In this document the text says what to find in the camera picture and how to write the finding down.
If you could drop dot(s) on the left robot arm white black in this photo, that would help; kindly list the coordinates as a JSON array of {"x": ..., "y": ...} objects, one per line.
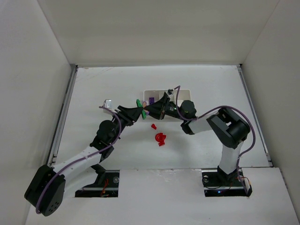
[{"x": 46, "y": 190}]

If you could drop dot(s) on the white three-compartment container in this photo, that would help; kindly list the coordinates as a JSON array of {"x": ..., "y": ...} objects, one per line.
[{"x": 157, "y": 94}]

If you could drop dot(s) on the purple lego brick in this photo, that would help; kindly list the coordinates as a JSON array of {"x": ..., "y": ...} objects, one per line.
[{"x": 151, "y": 100}]

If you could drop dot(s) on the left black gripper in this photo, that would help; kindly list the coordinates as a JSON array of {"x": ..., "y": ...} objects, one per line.
[{"x": 124, "y": 116}]

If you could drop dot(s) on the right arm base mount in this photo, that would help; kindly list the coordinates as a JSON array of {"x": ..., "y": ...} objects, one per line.
[{"x": 216, "y": 184}]

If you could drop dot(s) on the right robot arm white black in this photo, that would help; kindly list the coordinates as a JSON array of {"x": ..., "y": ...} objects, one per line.
[{"x": 228, "y": 126}]

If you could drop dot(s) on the red round lego piece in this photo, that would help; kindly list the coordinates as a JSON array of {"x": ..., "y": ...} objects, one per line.
[{"x": 160, "y": 138}]

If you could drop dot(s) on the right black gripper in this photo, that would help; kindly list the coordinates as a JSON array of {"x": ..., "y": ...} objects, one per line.
[{"x": 164, "y": 107}]

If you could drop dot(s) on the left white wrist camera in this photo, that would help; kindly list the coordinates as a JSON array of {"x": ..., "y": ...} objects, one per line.
[{"x": 107, "y": 104}]

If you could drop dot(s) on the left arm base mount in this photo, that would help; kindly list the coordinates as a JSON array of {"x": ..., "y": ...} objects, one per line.
[{"x": 105, "y": 185}]

